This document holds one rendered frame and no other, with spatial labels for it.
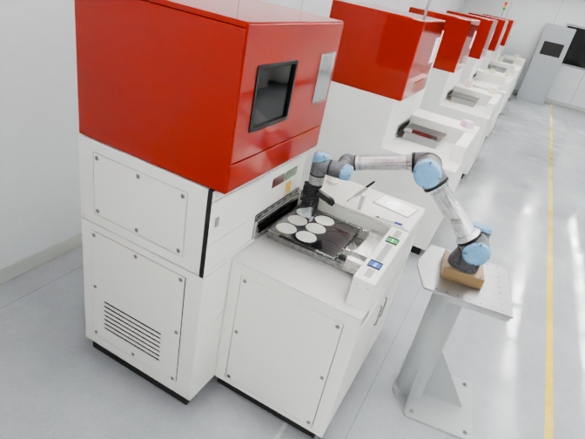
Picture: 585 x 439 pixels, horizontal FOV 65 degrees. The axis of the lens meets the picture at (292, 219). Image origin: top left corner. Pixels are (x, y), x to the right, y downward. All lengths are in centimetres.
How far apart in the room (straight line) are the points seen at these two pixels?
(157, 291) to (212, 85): 98
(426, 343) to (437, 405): 43
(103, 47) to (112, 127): 30
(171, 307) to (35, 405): 83
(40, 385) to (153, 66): 166
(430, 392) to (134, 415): 160
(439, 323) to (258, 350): 93
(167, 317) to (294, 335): 58
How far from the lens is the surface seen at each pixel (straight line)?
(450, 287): 232
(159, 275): 210
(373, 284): 188
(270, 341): 220
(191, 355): 225
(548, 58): 1427
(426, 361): 269
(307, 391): 227
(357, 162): 224
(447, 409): 292
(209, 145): 169
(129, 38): 185
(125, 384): 264
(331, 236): 224
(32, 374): 275
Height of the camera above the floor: 199
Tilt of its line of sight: 28 degrees down
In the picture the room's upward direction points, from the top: 12 degrees clockwise
